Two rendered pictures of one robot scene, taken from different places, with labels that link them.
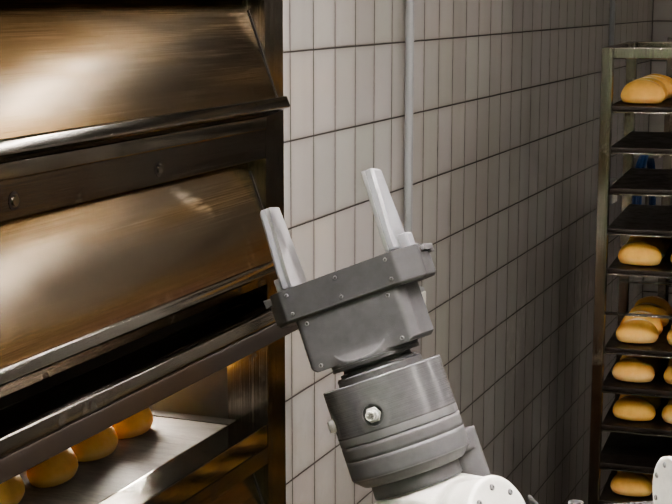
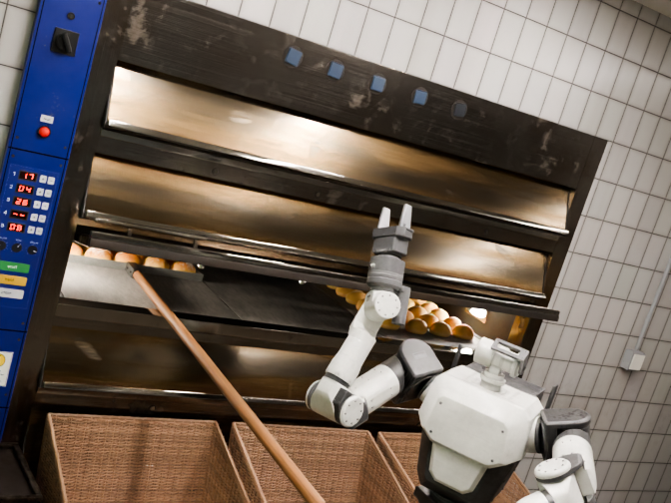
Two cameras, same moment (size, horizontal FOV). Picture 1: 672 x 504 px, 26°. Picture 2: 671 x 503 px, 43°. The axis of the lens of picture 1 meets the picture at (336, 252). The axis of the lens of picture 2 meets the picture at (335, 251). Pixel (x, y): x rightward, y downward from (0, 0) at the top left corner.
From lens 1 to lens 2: 1.37 m
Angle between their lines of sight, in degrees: 35
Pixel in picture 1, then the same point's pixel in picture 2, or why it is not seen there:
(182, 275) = (482, 275)
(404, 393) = (381, 262)
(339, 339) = (379, 245)
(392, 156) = (649, 287)
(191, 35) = (526, 191)
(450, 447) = (387, 281)
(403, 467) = (372, 280)
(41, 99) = (433, 186)
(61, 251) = (427, 242)
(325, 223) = (585, 295)
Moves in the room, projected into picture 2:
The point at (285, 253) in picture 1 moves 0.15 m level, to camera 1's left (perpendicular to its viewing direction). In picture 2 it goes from (382, 221) to (338, 203)
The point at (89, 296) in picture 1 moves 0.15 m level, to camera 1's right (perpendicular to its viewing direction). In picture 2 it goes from (431, 261) to (466, 276)
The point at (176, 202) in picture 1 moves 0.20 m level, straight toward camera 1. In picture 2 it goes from (495, 250) to (475, 250)
